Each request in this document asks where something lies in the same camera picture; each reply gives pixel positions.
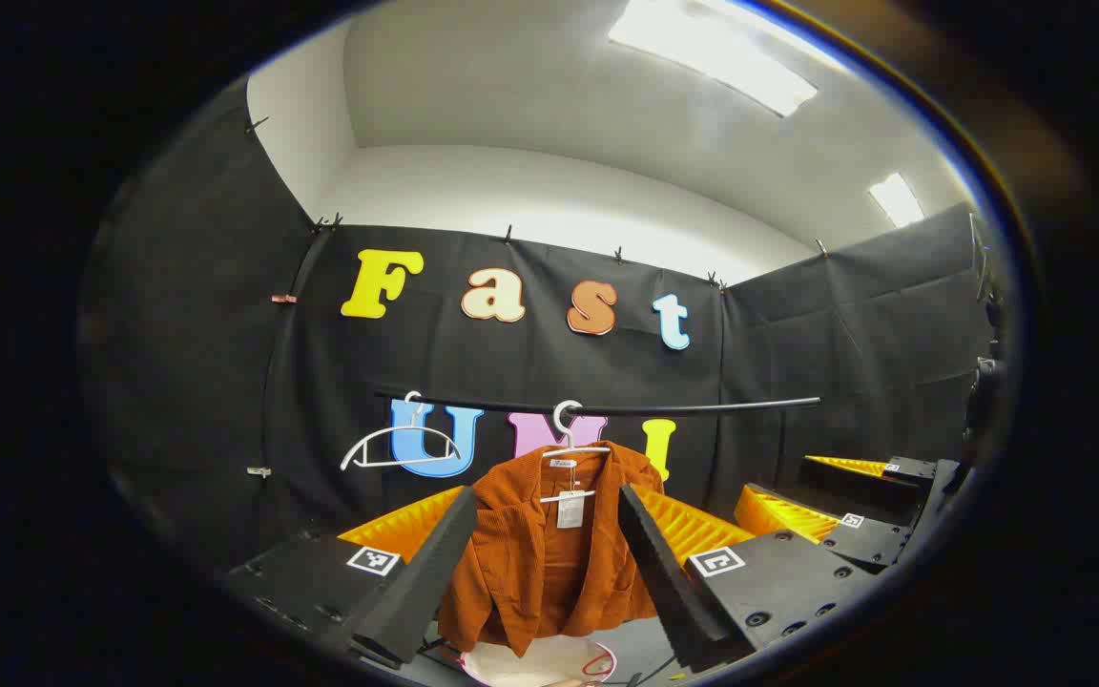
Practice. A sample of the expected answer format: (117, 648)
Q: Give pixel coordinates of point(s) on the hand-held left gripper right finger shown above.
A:
(669, 572)

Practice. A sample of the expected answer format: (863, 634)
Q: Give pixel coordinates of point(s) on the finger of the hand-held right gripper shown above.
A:
(869, 546)
(893, 482)

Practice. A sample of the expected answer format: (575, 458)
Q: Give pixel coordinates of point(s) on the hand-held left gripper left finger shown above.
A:
(425, 582)

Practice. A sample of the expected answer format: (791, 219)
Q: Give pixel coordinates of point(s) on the small white clothes hanger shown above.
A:
(406, 463)

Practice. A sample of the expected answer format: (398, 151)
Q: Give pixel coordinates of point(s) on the large white clothes hanger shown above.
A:
(573, 451)

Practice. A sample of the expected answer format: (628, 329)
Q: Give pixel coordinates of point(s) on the small ceiling light panel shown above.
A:
(896, 200)

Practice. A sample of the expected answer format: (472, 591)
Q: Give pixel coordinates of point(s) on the large ceiling light panel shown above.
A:
(712, 52)

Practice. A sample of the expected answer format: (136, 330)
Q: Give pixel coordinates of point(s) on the black clothes rail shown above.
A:
(702, 408)

